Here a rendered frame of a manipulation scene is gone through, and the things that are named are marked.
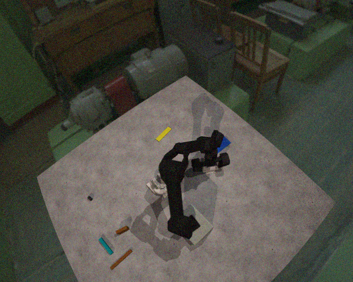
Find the brown long flat bar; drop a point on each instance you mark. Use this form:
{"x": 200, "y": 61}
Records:
{"x": 121, "y": 259}

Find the blue flat rectangular plate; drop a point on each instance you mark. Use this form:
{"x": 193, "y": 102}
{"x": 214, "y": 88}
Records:
{"x": 225, "y": 143}

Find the brown rectangular block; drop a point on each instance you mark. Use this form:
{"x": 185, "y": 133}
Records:
{"x": 122, "y": 230}

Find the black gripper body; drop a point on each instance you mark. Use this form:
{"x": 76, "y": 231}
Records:
{"x": 224, "y": 158}

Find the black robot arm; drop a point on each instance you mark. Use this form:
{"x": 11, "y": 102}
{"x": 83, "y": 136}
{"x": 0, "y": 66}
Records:
{"x": 172, "y": 173}

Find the yellow flat bar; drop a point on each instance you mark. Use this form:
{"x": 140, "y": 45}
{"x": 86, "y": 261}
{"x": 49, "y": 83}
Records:
{"x": 163, "y": 133}

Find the teal flat bar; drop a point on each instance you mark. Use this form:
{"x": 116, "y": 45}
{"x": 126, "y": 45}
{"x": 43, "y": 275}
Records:
{"x": 106, "y": 246}

